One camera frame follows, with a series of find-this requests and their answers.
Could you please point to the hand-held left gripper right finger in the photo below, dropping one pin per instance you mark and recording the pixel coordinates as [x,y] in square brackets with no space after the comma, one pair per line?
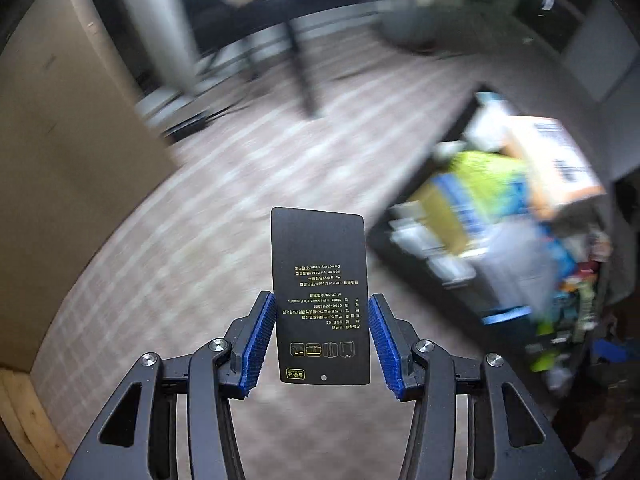
[385,355]

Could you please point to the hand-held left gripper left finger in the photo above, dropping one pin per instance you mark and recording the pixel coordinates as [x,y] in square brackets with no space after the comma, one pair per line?
[257,345]

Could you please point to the black storage bin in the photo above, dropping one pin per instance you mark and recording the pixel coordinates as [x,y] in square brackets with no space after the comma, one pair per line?
[400,250]

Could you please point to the black printed card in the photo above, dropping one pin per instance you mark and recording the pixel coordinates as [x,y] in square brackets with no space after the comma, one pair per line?
[320,245]

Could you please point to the yellow and blue box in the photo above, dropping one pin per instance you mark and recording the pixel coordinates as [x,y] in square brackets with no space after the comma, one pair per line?
[440,215]

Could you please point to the lime green tube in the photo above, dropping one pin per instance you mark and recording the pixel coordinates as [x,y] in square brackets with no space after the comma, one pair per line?
[543,361]

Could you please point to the crumpled white printed bag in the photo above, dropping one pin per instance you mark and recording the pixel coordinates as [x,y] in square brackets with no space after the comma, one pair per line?
[520,265]

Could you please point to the lime green plastic bag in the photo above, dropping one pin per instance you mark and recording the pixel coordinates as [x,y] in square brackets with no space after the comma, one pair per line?
[485,180]

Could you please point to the black power strip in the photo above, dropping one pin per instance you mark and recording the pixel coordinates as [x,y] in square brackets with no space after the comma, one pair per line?
[186,127]

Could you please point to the wooden board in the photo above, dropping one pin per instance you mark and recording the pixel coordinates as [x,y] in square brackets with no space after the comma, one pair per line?
[25,430]

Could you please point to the orange cardboard box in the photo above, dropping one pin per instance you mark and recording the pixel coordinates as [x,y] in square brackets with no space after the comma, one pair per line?
[555,160]

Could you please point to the light wooden table top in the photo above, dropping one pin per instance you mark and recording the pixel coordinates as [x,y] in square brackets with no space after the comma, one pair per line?
[65,160]

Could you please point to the black tripod stand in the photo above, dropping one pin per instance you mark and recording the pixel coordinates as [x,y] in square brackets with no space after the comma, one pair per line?
[300,70]

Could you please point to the grey plant pot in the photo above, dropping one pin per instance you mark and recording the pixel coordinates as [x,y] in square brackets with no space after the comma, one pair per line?
[410,15]

